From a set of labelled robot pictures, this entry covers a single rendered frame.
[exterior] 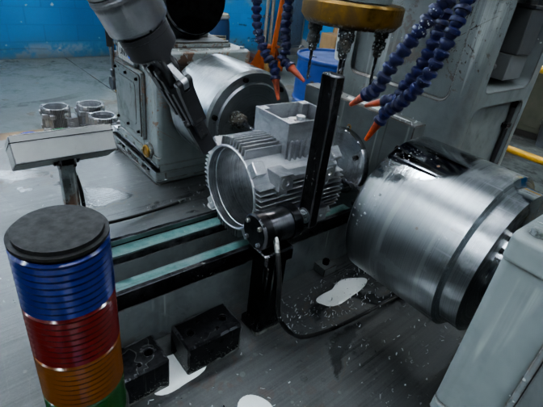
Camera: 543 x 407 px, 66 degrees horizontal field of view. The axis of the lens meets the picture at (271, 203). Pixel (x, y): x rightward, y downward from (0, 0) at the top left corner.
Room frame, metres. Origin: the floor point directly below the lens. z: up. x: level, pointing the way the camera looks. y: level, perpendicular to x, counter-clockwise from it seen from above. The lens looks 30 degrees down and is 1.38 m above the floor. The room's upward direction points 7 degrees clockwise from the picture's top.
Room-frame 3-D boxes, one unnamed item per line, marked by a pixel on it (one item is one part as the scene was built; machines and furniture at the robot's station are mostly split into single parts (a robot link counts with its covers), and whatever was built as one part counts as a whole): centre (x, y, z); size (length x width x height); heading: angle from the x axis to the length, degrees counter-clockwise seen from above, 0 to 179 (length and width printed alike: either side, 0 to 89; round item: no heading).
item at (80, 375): (0.21, 0.13, 1.10); 0.06 x 0.06 x 0.04
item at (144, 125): (1.24, 0.33, 0.99); 0.35 x 0.31 x 0.37; 42
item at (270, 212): (0.65, -0.17, 0.92); 0.45 x 0.13 x 0.24; 132
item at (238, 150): (0.73, 0.00, 1.01); 0.20 x 0.19 x 0.19; 131
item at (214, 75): (1.06, 0.17, 1.04); 0.37 x 0.25 x 0.25; 42
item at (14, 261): (0.21, 0.13, 1.19); 0.06 x 0.06 x 0.04
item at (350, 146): (0.86, -0.14, 1.01); 0.15 x 0.02 x 0.15; 42
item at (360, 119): (0.90, -0.18, 0.97); 0.30 x 0.11 x 0.34; 42
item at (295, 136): (0.76, -0.03, 1.11); 0.12 x 0.11 x 0.07; 131
